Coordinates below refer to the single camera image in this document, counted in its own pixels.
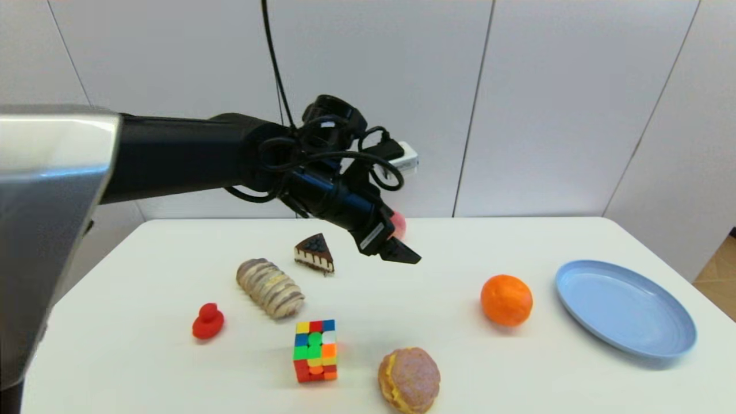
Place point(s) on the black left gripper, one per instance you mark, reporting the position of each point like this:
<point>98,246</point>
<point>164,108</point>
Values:
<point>351,207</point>

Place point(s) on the orange fruit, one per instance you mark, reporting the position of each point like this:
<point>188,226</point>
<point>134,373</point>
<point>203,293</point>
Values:
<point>506,300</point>

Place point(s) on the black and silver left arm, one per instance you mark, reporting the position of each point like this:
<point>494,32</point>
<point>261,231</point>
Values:
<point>172,155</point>

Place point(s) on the pink peach with leaf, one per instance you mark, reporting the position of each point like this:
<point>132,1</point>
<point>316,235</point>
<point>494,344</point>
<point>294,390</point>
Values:
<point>399,225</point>

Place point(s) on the chocolate cake slice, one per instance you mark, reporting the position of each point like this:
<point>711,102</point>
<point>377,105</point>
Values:
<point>315,254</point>

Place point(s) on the cream puff bun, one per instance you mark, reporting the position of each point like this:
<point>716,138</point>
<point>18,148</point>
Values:
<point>411,380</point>

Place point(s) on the multicoloured puzzle cube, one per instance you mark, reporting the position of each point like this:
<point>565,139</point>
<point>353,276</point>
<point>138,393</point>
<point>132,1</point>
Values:
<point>315,351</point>

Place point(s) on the striped bread roll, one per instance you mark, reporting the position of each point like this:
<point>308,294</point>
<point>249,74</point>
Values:
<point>270,287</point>

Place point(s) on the red rubber duck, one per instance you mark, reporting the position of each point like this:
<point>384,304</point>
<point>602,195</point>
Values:
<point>207,325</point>

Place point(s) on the blue plastic plate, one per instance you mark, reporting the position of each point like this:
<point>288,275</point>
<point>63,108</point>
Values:
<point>625,307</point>

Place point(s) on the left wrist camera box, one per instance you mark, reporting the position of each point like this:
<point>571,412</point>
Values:
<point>402,156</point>

